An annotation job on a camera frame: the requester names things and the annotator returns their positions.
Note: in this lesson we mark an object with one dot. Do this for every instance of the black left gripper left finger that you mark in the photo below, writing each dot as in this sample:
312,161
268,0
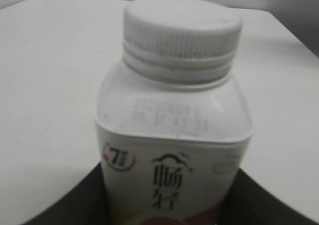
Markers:
85,204

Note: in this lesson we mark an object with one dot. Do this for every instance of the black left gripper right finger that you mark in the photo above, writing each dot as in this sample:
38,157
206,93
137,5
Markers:
248,203

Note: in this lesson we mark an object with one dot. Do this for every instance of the white yogurt drink bottle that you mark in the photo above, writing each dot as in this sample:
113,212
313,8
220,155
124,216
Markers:
169,152

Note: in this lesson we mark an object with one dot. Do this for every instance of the white ribbed bottle cap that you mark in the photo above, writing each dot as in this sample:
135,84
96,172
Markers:
180,41

